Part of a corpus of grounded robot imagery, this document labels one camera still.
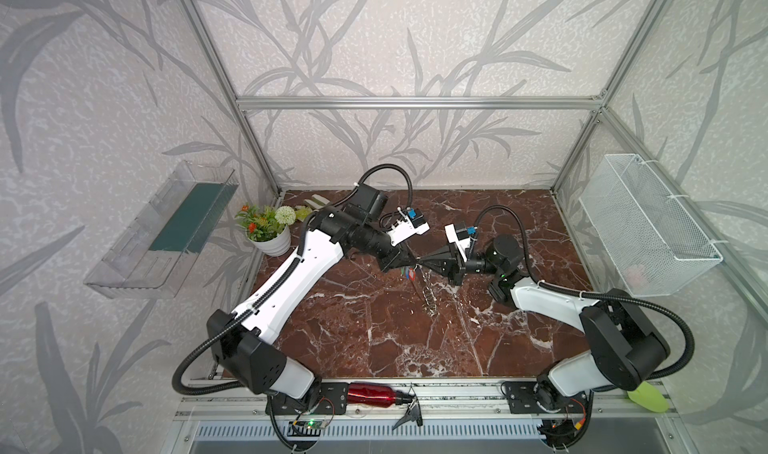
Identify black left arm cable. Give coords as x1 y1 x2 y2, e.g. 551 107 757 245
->
171 163 415 396

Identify artificial green plant with flowers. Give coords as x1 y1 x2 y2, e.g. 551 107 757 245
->
235 205 312 242

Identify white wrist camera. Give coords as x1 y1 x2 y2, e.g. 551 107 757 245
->
387 208 429 246
445 223 477 262

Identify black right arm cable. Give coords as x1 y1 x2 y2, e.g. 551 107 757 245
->
472 204 696 380

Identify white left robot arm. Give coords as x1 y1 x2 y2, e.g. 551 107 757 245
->
207 184 429 400

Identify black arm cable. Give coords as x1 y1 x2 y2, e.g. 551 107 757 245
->
171 163 415 396
472 204 696 380

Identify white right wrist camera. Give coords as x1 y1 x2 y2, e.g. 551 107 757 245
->
445 223 477 262

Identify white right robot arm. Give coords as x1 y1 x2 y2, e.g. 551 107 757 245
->
419 235 670 404

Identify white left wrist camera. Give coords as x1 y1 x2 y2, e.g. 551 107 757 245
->
387 208 429 246

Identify beige and grey garden glove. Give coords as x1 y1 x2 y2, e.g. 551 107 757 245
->
304 193 331 210

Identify white ribbed plant pot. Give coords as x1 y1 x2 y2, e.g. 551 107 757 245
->
248 226 291 257

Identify white wire mesh basket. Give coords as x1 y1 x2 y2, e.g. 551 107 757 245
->
579 154 723 298

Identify bunch of coloured keys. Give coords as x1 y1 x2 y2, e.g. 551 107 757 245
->
400 266 417 281

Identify clear plastic wall tray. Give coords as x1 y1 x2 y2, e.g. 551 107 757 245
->
84 161 239 300

